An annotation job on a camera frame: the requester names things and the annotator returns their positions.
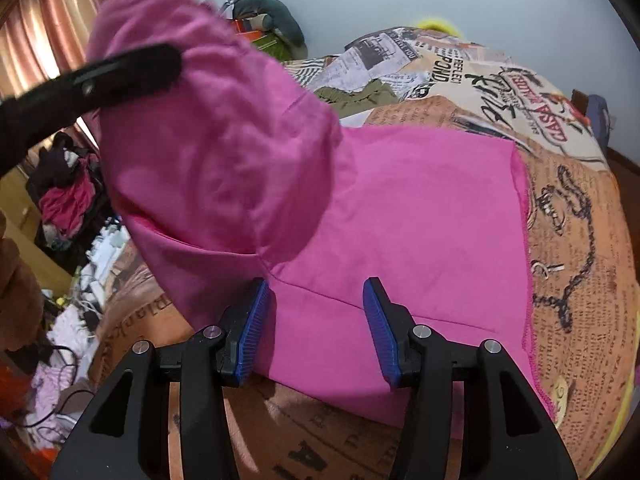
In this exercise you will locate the brown fuzzy object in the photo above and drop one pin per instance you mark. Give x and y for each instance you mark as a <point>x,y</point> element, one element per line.
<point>20,285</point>

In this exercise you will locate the olive green garment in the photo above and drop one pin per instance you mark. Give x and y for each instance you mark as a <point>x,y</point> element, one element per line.
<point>360,97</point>

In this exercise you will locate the green patterned bag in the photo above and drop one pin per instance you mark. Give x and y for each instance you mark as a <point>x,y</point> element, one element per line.
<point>277,50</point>

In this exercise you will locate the yellow curved object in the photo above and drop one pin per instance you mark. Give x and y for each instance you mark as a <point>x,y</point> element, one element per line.
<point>440,25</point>

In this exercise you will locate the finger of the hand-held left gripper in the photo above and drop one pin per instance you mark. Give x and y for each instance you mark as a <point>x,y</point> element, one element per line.
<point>130,71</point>

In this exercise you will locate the orange box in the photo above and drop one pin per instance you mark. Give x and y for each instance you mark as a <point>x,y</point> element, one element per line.
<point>250,27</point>

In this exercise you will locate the pink pants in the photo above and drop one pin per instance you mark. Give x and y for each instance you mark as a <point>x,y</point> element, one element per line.
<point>400,240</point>

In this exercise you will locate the newspaper print bedsheet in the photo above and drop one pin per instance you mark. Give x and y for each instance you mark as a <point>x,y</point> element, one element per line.
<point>575,260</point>

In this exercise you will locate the white clutter pile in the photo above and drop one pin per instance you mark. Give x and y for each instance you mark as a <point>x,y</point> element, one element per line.
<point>100,260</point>

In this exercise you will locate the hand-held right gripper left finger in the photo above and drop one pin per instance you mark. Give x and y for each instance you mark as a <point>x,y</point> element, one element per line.
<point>250,330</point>

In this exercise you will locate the blue grey backpack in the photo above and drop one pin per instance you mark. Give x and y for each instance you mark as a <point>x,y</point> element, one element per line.
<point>599,115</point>

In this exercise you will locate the light wooden cabinet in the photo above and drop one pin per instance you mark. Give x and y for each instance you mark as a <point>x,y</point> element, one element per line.
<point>25,230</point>

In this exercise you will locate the striped brown curtain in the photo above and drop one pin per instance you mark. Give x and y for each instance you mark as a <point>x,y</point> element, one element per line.
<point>60,10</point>

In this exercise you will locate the dark and magenta clothes pile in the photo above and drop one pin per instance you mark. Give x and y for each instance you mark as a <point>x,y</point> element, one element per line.
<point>70,195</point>

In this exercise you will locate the orange cloth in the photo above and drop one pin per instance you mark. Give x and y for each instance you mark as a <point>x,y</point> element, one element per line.
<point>17,390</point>

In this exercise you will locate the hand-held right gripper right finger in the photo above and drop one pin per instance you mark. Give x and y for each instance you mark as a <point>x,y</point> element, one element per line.
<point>382,332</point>

